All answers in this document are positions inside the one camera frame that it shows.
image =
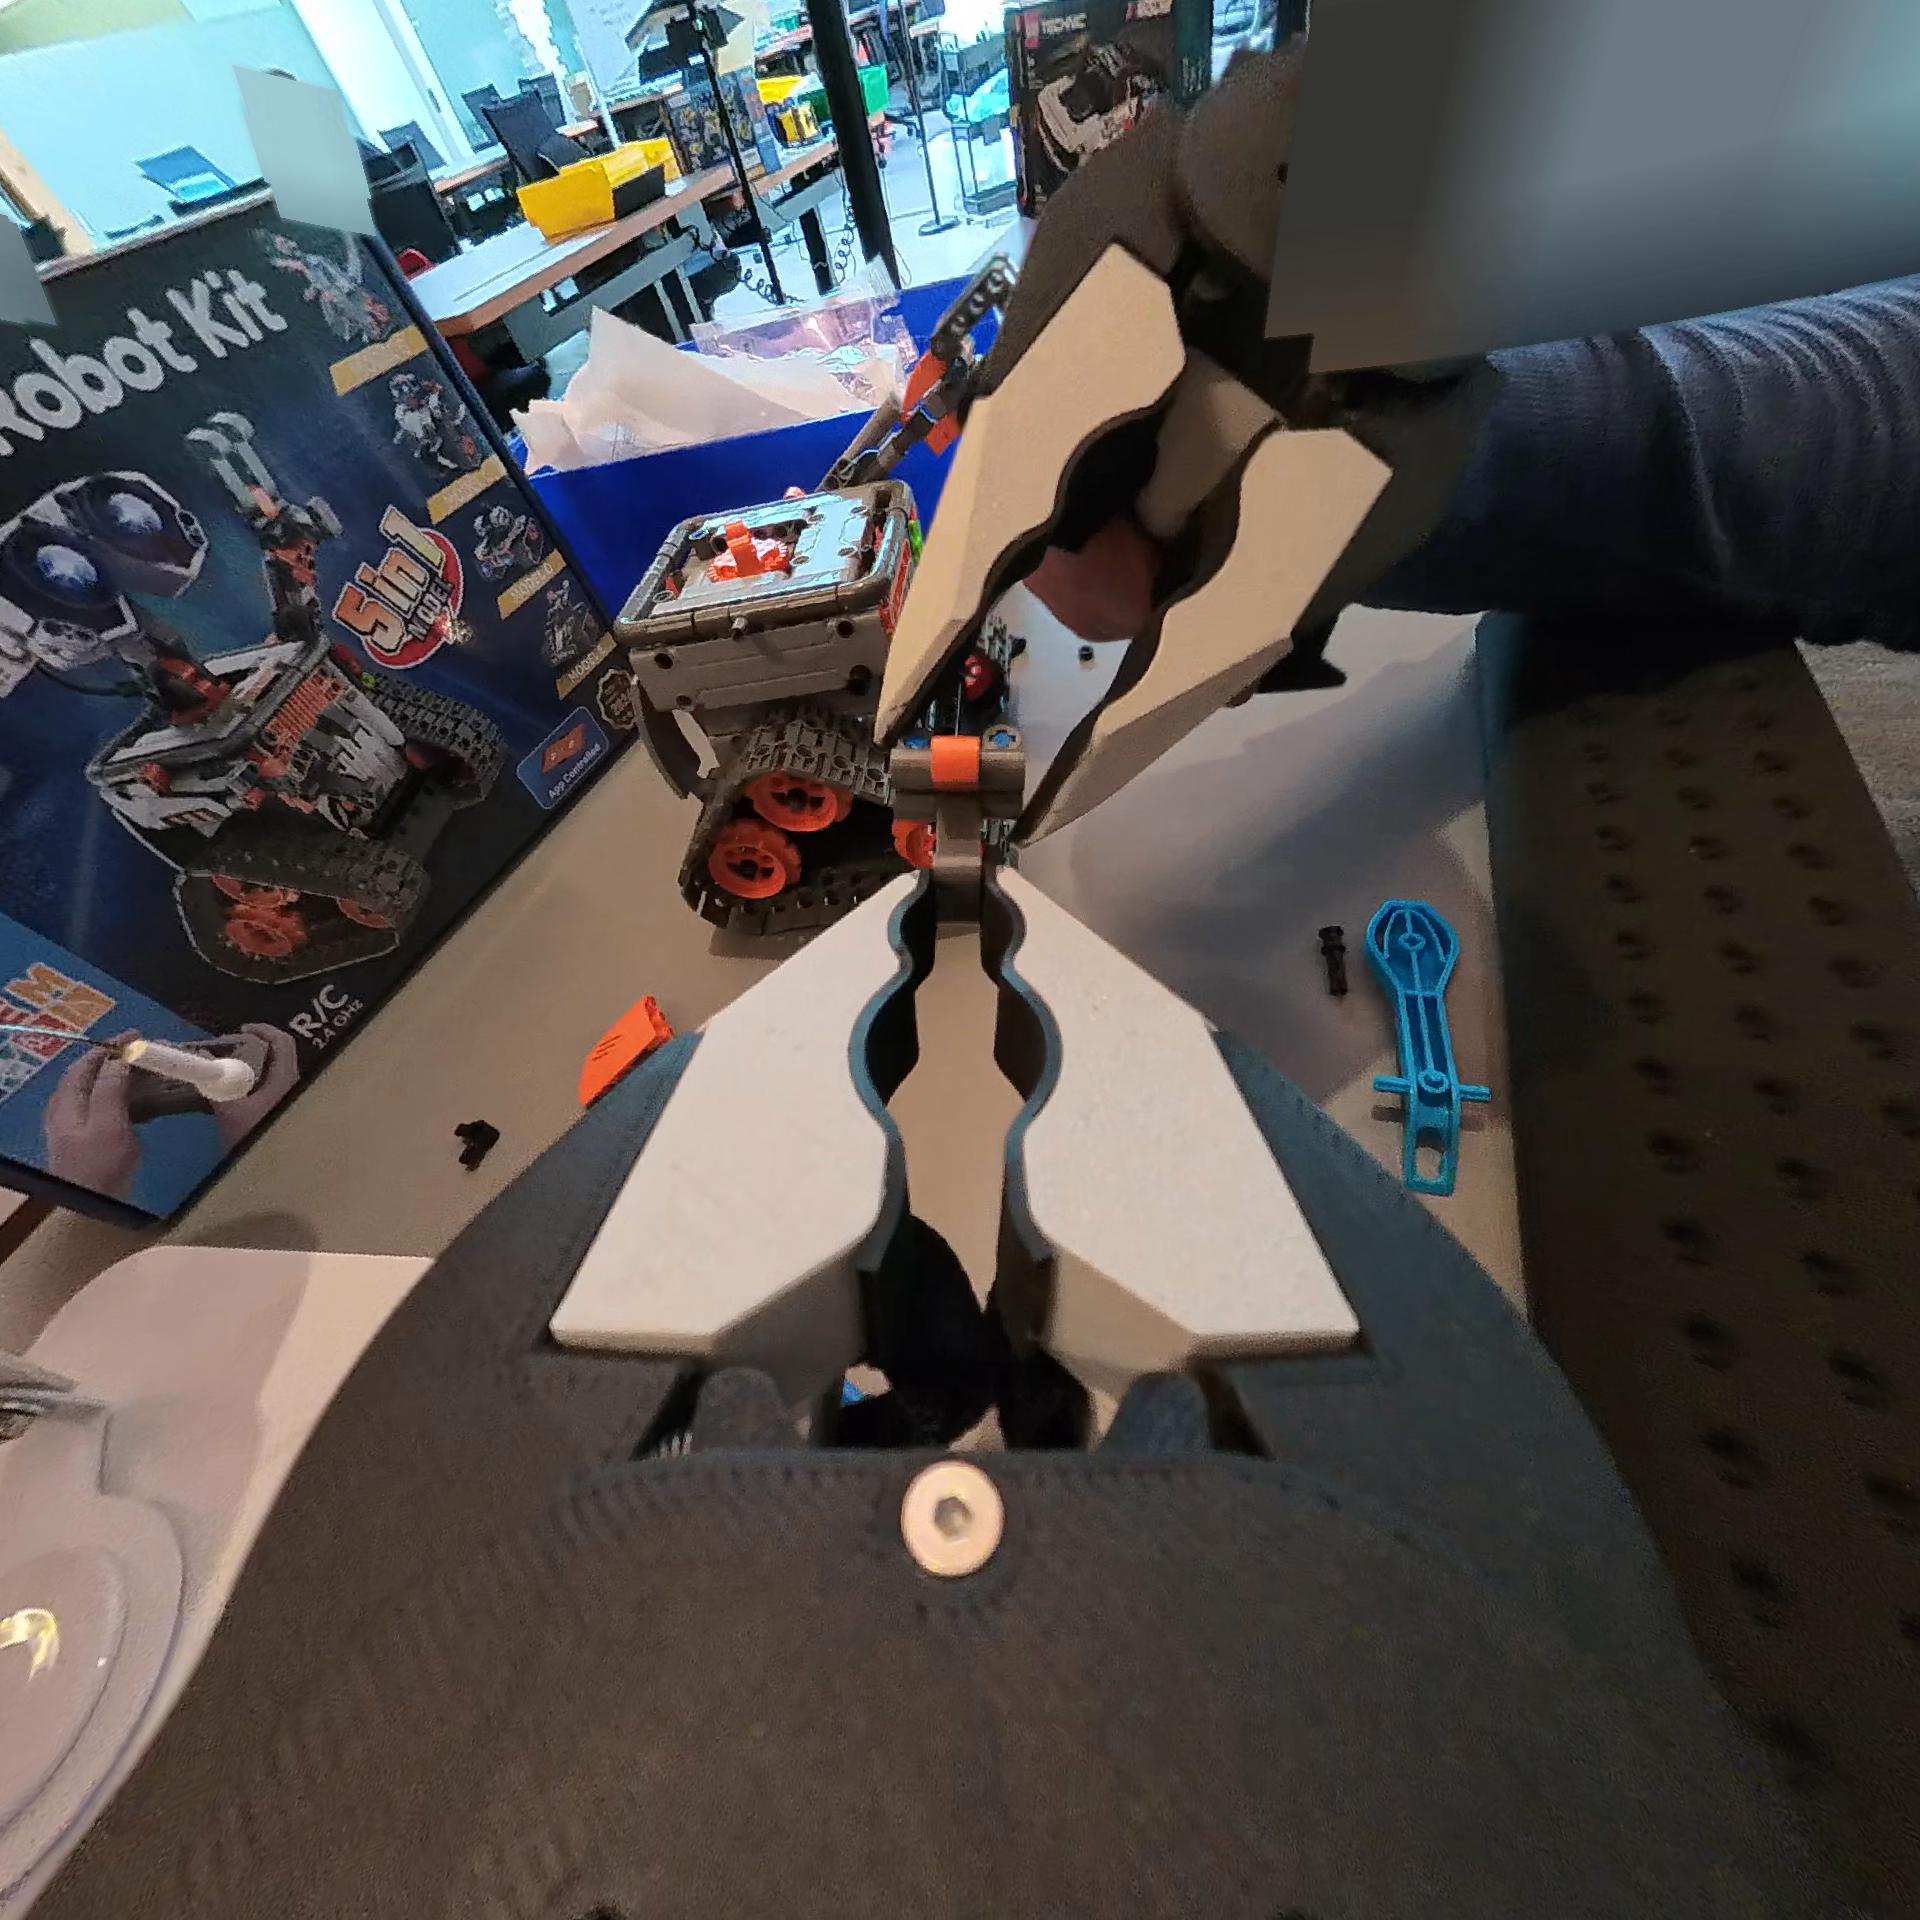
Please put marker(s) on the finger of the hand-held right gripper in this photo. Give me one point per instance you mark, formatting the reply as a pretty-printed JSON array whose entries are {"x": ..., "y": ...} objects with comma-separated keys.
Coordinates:
[
  {"x": 1276, "y": 555},
  {"x": 1034, "y": 420}
]

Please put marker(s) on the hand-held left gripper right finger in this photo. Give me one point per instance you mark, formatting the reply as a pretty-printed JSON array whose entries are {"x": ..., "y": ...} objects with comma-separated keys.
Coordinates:
[{"x": 1184, "y": 1184}]

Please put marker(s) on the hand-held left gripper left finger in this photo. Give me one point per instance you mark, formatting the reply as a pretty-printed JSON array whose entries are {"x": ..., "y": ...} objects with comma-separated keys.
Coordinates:
[{"x": 720, "y": 1184}]

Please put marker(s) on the dark grey connector piece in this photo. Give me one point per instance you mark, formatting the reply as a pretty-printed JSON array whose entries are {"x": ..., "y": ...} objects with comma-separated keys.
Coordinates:
[{"x": 956, "y": 863}]

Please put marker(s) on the person's right forearm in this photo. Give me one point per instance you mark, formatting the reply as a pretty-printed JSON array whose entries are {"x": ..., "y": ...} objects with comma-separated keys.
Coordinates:
[{"x": 1650, "y": 464}]

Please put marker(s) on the person's right hand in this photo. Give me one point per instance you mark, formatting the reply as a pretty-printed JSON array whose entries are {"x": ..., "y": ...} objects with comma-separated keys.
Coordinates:
[{"x": 1103, "y": 585}]

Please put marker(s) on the black toy kit box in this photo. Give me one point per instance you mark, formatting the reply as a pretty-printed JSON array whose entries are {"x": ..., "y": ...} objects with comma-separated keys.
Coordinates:
[{"x": 1080, "y": 104}]

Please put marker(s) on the orange wedge panel brick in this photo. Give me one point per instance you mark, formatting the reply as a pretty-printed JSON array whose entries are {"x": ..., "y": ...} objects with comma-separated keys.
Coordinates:
[{"x": 622, "y": 1049}]

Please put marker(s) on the small black connector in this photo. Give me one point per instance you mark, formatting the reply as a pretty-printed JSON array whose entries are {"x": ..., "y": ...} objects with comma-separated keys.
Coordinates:
[{"x": 477, "y": 1142}]

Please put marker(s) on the black long pin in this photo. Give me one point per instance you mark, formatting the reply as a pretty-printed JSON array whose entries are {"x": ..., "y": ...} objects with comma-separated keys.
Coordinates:
[{"x": 1333, "y": 960}]

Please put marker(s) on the light blue brick separator tool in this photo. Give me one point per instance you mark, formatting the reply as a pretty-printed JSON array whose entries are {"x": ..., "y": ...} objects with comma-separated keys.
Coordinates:
[{"x": 1422, "y": 1034}]

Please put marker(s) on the black support pole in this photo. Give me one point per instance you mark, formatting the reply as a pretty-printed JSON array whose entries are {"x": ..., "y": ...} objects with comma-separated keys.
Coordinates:
[{"x": 855, "y": 135}]

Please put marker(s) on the partly built toy robot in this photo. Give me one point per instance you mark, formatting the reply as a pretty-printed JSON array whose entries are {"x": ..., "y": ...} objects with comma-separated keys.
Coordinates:
[{"x": 764, "y": 629}]

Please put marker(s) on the blue storage bin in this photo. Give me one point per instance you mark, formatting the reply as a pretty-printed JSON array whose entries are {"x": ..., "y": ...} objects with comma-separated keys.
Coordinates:
[{"x": 675, "y": 494}]

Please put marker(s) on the yellow storage bin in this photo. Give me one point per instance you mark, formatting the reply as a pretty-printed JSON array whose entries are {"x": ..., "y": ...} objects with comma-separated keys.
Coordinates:
[{"x": 586, "y": 194}]

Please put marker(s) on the black dimpled pad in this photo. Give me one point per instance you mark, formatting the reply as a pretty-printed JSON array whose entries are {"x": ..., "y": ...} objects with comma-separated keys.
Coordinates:
[{"x": 1696, "y": 1125}]

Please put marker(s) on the white book stand base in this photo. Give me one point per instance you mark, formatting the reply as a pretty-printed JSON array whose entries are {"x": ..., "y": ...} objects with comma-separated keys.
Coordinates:
[{"x": 224, "y": 1350}]

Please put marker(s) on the blue robot kit box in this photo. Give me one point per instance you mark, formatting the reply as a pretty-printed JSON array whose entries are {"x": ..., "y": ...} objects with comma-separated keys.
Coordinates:
[{"x": 224, "y": 675}]

